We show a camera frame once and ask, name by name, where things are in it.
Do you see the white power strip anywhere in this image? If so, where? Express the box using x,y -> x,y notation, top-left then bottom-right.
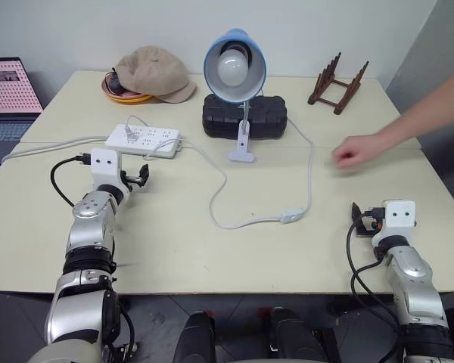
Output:
104,124 -> 183,160

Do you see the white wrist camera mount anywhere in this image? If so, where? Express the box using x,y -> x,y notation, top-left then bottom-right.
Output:
371,199 -> 417,247
89,148 -> 132,197

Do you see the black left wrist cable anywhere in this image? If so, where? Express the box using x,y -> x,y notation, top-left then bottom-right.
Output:
49,152 -> 94,208

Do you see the person's bare hand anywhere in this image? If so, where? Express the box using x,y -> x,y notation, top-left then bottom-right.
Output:
332,135 -> 384,169

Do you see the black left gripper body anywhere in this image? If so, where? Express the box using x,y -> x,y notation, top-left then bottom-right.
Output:
120,169 -> 143,190

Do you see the yellow and pink plate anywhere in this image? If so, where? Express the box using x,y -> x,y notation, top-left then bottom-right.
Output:
100,73 -> 156,104

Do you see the white light bulb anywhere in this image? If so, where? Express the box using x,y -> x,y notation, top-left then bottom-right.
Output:
216,48 -> 250,86

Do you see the laptop with pink screen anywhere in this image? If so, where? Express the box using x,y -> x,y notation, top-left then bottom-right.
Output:
0,57 -> 45,185

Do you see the black plastic case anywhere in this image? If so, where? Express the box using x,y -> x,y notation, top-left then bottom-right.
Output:
201,94 -> 289,139

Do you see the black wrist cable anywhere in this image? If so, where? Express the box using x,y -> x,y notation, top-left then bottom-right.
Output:
49,152 -> 94,208
345,206 -> 408,341

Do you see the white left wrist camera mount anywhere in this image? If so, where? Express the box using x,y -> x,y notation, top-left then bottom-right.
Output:
89,148 -> 132,197

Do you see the blue desk lamp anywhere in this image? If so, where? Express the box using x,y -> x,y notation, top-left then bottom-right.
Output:
203,28 -> 268,164

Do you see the black rounded shell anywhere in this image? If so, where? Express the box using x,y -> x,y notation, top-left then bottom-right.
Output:
268,306 -> 342,363
173,310 -> 217,363

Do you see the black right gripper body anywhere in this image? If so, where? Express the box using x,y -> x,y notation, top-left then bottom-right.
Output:
362,206 -> 386,233

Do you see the white inline cord switch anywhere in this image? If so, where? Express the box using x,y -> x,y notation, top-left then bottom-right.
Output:
278,208 -> 305,225

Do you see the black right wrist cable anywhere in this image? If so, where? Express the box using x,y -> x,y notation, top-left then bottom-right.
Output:
345,206 -> 408,341

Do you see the brown wooden rack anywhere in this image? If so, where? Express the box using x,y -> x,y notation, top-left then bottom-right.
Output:
307,51 -> 372,116

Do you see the white lamp cord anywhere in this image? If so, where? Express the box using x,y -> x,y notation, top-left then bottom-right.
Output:
125,115 -> 316,231

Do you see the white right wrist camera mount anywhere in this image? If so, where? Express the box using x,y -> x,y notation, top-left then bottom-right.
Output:
371,199 -> 417,247

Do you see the beige robot torso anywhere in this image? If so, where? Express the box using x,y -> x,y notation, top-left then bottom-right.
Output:
26,334 -> 104,363

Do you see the white power strip cable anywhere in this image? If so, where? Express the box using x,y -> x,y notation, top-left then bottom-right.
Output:
1,135 -> 113,164

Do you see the beige cap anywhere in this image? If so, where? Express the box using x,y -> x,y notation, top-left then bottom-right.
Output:
114,45 -> 197,104

